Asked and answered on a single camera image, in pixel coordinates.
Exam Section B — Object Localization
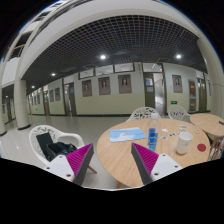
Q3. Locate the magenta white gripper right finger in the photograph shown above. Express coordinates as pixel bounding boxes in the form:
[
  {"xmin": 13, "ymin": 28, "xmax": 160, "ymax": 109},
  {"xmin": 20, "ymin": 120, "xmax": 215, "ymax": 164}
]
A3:
[{"xmin": 131, "ymin": 143, "xmax": 182, "ymax": 185}]

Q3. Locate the framed portrait poster right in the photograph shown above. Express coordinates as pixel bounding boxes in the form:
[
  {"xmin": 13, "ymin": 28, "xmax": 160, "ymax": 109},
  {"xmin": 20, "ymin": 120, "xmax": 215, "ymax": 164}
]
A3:
[{"xmin": 172, "ymin": 75, "xmax": 183, "ymax": 93}]

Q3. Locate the clear plastic water bottle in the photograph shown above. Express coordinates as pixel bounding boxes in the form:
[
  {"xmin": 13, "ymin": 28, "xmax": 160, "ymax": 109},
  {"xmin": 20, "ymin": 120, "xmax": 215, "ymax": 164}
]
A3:
[{"xmin": 147, "ymin": 113, "xmax": 160, "ymax": 151}]

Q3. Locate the framed portrait poster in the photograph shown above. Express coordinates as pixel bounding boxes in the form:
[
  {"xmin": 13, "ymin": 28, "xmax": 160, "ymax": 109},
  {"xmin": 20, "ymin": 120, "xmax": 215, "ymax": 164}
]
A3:
[
  {"xmin": 172, "ymin": 75, "xmax": 183, "ymax": 93},
  {"xmin": 98, "ymin": 77, "xmax": 111, "ymax": 95},
  {"xmin": 82, "ymin": 80, "xmax": 92, "ymax": 97},
  {"xmin": 118, "ymin": 75, "xmax": 132, "ymax": 94}
]

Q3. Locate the white paper cup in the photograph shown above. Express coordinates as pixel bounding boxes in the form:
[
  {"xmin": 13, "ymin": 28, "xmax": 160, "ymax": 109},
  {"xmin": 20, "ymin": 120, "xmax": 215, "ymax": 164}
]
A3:
[{"xmin": 176, "ymin": 132, "xmax": 193, "ymax": 154}]

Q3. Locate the white chair behind table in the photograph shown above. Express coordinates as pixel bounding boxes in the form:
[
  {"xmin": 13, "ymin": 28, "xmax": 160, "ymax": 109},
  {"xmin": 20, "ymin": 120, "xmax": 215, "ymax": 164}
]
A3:
[{"xmin": 128, "ymin": 107, "xmax": 160, "ymax": 121}]

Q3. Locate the white plastic chair left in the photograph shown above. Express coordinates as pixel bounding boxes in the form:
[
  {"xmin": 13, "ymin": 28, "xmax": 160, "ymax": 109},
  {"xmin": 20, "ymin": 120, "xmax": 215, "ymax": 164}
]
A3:
[{"xmin": 28, "ymin": 124, "xmax": 98, "ymax": 175}]

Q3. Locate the framed portrait poster centre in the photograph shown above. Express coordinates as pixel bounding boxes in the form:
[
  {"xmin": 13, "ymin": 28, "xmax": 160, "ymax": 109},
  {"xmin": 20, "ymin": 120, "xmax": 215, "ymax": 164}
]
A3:
[{"xmin": 118, "ymin": 75, "xmax": 132, "ymax": 94}]

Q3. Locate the round wooden table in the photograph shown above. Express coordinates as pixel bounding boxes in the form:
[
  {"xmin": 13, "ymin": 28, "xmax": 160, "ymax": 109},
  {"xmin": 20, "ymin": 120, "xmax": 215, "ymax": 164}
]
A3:
[
  {"xmin": 97, "ymin": 118, "xmax": 210, "ymax": 188},
  {"xmin": 190, "ymin": 113, "xmax": 224, "ymax": 160}
]

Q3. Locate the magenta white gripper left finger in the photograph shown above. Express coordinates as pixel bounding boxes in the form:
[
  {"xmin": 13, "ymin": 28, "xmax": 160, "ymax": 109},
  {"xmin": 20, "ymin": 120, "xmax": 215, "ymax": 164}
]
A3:
[{"xmin": 44, "ymin": 143, "xmax": 94, "ymax": 186}]

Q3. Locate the white chair far right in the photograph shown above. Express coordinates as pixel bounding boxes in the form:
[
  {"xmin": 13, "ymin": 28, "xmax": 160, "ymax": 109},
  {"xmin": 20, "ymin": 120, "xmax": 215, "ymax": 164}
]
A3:
[{"xmin": 168, "ymin": 105, "xmax": 190, "ymax": 120}]

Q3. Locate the white round pillar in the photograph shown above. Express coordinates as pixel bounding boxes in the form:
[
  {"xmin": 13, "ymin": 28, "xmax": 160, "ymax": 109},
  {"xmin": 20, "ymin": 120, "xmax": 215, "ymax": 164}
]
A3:
[{"xmin": 14, "ymin": 80, "xmax": 30, "ymax": 130}]

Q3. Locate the blue white booklet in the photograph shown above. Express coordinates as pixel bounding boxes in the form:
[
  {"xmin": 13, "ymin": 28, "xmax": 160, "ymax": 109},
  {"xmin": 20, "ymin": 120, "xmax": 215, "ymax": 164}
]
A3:
[{"xmin": 109, "ymin": 127, "xmax": 146, "ymax": 142}]

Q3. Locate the framed portrait poster left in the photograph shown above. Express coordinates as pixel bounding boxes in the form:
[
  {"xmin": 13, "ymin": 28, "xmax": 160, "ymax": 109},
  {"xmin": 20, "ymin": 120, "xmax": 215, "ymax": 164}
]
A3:
[{"xmin": 82, "ymin": 80, "xmax": 92, "ymax": 97}]

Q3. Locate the black bag on chair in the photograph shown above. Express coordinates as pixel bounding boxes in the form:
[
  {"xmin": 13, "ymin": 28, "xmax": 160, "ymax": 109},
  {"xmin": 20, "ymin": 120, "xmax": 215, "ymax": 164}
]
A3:
[{"xmin": 36, "ymin": 133, "xmax": 76, "ymax": 161}]

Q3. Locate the open wooden door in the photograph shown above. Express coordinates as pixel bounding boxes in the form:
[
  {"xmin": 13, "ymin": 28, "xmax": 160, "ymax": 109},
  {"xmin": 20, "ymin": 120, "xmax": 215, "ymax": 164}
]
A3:
[{"xmin": 144, "ymin": 73, "xmax": 155, "ymax": 108}]

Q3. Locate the red round coaster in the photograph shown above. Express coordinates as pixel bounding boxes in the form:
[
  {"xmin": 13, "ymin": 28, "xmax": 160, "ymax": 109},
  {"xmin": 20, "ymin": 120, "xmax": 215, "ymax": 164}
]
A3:
[{"xmin": 197, "ymin": 144, "xmax": 206, "ymax": 152}]

